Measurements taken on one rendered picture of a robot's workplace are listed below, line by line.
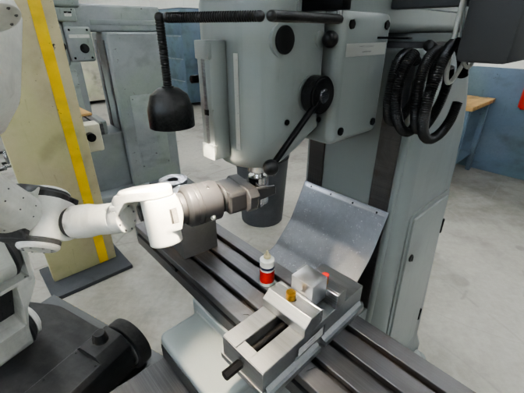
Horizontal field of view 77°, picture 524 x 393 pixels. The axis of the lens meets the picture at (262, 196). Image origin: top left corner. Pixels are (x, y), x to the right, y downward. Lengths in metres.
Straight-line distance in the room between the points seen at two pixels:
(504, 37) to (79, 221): 0.82
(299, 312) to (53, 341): 1.00
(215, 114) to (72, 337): 1.08
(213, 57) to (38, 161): 1.86
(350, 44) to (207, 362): 0.80
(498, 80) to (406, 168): 3.87
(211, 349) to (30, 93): 1.78
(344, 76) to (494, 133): 4.22
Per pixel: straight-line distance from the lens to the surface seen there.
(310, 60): 0.66
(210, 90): 0.61
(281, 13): 0.47
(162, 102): 0.53
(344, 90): 0.72
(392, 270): 1.15
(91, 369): 1.31
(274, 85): 0.60
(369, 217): 1.04
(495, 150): 4.90
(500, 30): 0.69
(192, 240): 1.03
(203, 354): 0.94
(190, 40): 8.00
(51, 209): 0.80
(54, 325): 1.55
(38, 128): 2.31
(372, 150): 0.99
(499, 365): 2.30
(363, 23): 0.75
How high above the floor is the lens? 1.56
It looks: 27 degrees down
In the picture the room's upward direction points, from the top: straight up
